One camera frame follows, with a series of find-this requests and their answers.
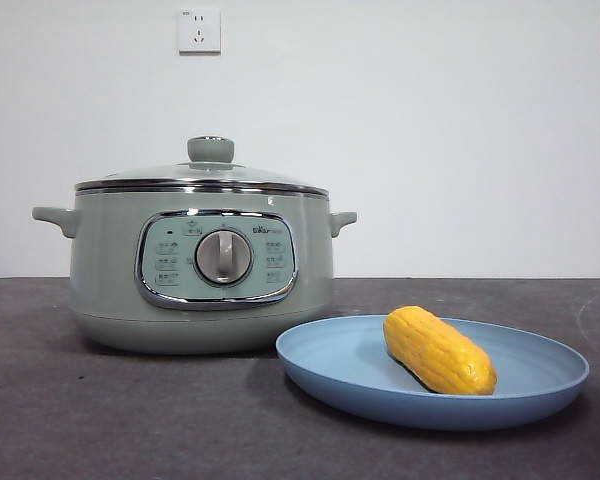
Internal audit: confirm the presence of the glass lid with green knob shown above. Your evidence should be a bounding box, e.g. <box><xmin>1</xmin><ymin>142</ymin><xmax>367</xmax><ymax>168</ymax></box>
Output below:
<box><xmin>74</xmin><ymin>135</ymin><xmax>329</xmax><ymax>198</ymax></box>

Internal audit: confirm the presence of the yellow corn cob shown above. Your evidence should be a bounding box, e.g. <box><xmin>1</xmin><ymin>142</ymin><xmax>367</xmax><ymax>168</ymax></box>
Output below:
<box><xmin>382</xmin><ymin>305</ymin><xmax>498</xmax><ymax>396</ymax></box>

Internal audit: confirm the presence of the blue round plate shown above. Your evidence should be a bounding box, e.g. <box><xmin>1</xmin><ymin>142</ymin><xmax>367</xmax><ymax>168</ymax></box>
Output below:
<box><xmin>275</xmin><ymin>313</ymin><xmax>591</xmax><ymax>432</ymax></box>

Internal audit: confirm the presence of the pale green electric steamer pot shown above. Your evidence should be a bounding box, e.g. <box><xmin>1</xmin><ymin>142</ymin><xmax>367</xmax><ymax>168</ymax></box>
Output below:
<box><xmin>31</xmin><ymin>188</ymin><xmax>358</xmax><ymax>356</ymax></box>

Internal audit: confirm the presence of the white wall power socket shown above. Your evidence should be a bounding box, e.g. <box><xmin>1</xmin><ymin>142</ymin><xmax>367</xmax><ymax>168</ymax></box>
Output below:
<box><xmin>178</xmin><ymin>6</ymin><xmax>223</xmax><ymax>55</ymax></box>

